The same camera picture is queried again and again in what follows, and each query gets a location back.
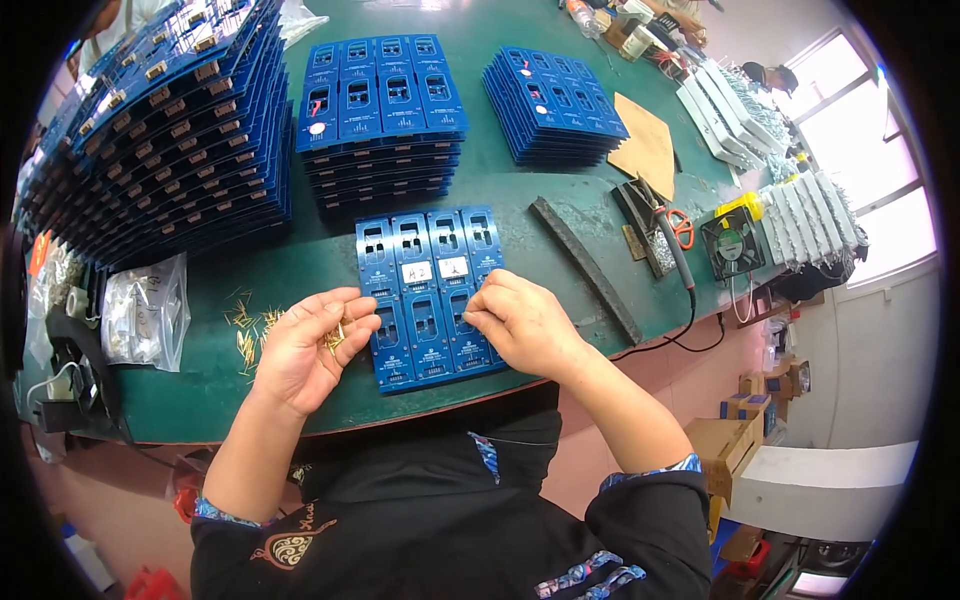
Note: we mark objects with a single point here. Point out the small brass plate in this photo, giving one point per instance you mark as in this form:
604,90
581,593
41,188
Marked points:
634,242

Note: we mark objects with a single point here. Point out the black rubber strip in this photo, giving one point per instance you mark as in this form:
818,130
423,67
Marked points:
585,266

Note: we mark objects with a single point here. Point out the clear plastic bottle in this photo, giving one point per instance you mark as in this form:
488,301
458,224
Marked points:
583,19

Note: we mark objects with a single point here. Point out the heap of boxes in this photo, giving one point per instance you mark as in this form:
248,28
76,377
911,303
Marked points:
772,386

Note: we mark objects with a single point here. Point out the blue circuit board panel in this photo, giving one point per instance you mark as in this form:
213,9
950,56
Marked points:
427,262

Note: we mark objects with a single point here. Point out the bunch of gold pins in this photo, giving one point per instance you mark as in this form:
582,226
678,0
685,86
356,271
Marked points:
335,336

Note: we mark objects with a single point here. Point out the clear bag of parts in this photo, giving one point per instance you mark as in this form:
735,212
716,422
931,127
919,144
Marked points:
146,315

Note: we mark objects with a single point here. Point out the white tape roll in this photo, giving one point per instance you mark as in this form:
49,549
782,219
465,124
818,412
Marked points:
77,302

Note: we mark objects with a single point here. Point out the person's left hand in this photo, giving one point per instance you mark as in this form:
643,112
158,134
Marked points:
289,360

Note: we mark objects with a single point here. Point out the row of white racks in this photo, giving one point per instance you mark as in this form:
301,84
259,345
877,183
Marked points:
731,116
814,217

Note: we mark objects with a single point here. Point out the stack of panels with connectors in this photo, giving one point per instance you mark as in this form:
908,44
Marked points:
165,142

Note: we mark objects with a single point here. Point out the red plastic basket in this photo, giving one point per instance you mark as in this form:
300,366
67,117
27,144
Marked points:
186,501

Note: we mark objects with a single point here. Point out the black cooling fan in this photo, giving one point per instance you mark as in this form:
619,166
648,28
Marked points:
733,244

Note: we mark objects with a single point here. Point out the low stack of blue panels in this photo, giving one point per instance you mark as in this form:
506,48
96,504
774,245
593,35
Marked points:
551,112

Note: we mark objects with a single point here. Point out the red paper tag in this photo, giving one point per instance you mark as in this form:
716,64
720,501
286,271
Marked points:
39,253

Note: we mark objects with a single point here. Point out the person's body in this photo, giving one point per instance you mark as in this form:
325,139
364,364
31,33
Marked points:
450,525

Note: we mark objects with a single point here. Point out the person's right hand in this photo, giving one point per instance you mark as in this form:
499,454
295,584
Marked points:
532,330

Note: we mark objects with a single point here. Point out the brown cardboard carton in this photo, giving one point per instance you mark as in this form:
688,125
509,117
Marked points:
724,450

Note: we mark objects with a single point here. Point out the orange scissors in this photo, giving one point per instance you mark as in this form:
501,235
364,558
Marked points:
681,227

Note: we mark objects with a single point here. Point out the black soldering iron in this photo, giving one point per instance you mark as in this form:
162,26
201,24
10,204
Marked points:
679,255

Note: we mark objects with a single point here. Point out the black tray of metal scraps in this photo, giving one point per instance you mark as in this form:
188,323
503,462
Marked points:
637,217

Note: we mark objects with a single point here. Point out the scattered gold pins heap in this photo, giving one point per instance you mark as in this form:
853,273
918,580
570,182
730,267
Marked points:
247,330

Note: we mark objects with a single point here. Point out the clear plastic wrap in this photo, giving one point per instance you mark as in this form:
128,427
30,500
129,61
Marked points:
300,21

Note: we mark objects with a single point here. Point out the tall stack of blue panels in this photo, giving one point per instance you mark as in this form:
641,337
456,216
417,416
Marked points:
382,112

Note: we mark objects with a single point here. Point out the yellow plastic part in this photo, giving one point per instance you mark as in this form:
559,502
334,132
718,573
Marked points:
739,205

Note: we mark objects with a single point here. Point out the brown cardboard sheet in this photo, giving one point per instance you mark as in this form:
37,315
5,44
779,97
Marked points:
645,146

